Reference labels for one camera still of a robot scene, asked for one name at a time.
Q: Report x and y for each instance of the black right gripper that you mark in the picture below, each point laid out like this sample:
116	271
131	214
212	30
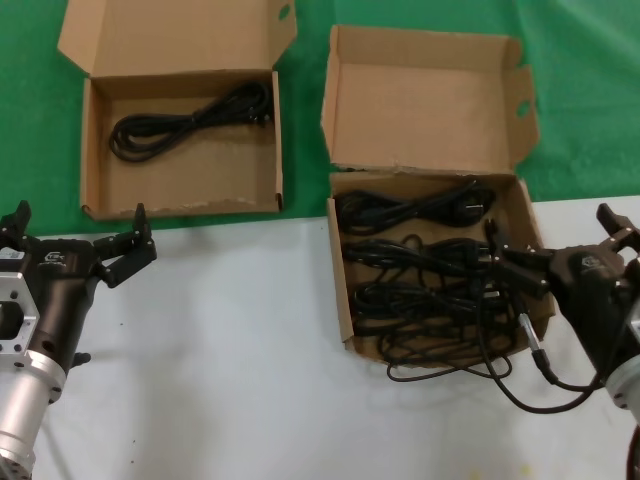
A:
595	300

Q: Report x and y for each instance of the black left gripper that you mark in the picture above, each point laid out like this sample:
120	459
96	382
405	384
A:
60	290

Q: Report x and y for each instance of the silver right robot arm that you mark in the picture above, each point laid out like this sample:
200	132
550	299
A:
627	385

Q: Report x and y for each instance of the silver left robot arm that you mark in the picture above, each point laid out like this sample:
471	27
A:
22	405

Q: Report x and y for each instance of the empty-lidded cardboard box, round hole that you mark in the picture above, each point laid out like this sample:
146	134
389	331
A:
190	180

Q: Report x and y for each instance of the cardboard box with torn edge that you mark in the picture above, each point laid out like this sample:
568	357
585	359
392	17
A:
425	110

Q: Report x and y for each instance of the green cloth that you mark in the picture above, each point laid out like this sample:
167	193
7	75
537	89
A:
30	100

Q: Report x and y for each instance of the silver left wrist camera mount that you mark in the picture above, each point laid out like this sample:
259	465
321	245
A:
15	290

